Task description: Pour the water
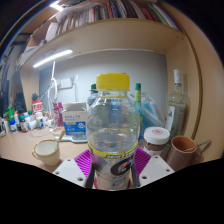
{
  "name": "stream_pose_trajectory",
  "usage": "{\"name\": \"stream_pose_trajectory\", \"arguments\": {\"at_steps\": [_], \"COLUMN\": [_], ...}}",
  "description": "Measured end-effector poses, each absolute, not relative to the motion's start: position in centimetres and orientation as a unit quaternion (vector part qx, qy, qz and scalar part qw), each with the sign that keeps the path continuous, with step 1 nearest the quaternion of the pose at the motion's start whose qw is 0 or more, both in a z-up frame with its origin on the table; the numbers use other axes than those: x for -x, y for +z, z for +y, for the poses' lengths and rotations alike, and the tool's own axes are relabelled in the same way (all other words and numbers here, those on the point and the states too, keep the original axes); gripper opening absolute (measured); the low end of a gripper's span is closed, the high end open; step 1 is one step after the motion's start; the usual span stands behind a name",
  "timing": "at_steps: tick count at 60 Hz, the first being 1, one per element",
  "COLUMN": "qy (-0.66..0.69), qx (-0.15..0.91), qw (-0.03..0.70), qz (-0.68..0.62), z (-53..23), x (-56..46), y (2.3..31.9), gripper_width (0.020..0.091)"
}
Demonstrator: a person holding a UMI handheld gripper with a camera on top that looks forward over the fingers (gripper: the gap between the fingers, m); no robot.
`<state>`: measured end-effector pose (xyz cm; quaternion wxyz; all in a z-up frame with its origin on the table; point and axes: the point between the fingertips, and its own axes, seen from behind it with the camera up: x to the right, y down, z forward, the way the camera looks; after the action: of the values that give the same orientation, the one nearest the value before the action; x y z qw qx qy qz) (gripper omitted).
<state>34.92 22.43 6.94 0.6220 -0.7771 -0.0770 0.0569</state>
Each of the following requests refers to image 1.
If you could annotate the white wall power strip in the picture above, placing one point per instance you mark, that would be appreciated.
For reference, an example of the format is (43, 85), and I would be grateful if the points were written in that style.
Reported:
(64, 83)

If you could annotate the wooden wardrobe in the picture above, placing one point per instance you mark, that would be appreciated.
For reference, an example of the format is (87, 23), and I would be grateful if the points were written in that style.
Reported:
(211, 100)

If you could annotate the clear bottle with yellow cap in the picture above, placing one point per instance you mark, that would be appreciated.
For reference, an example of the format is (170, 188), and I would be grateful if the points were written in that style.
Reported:
(112, 133)

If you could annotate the cream cup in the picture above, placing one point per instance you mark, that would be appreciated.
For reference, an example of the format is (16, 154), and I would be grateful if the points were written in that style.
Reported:
(46, 153)

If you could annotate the green glass bottle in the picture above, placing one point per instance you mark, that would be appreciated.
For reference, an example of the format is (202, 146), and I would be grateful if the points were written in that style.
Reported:
(138, 100)

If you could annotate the clear blue plastic bag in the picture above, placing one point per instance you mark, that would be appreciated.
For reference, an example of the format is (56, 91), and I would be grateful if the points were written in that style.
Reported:
(153, 111)

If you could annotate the brown mug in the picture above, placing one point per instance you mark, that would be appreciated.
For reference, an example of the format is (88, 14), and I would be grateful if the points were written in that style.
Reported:
(180, 153)

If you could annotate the red and white canister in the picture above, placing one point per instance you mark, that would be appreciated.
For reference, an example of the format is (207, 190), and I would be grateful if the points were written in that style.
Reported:
(37, 106)

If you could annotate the pale blue round lid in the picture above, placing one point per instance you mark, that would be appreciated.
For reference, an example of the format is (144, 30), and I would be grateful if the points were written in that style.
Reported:
(75, 140)

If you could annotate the magenta pouch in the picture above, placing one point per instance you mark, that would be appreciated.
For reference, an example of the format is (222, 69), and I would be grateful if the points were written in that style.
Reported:
(58, 115)

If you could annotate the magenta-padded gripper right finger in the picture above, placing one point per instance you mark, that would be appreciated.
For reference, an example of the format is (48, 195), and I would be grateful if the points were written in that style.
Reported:
(143, 160)

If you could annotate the brown jar with white lid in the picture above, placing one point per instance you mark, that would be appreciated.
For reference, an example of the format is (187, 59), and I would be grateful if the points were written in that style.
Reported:
(156, 140)

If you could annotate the blue and white box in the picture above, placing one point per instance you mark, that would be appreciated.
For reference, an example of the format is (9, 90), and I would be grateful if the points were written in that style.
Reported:
(74, 120)

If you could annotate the metal spoon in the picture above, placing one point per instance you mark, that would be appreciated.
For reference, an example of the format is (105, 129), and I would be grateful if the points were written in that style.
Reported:
(200, 145)

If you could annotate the upper light bar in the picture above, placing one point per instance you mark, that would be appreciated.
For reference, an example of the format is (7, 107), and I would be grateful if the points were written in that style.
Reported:
(56, 6)

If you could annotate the wooden spoon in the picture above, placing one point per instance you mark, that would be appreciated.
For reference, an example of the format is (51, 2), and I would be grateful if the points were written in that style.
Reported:
(61, 136)

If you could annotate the tall clear glass bottle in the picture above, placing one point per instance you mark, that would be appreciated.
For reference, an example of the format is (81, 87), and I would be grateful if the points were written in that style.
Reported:
(176, 113)

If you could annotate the under-shelf light bar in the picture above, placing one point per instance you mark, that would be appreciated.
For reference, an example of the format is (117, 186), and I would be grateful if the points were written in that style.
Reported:
(53, 58)

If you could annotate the small green bottle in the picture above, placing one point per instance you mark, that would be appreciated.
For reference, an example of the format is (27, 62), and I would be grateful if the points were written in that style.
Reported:
(10, 115)

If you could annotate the small dark bottle red label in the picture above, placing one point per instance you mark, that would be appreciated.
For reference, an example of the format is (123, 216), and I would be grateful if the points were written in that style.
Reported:
(23, 124)

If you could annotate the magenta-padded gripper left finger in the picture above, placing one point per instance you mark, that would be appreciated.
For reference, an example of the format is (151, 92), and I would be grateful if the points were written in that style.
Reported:
(81, 161)

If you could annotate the flat round red coaster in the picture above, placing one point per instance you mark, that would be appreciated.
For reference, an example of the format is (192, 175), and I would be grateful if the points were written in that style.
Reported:
(96, 184)

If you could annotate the small white bottle blue cap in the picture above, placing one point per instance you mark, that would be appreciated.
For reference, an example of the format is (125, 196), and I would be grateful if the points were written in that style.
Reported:
(13, 126)

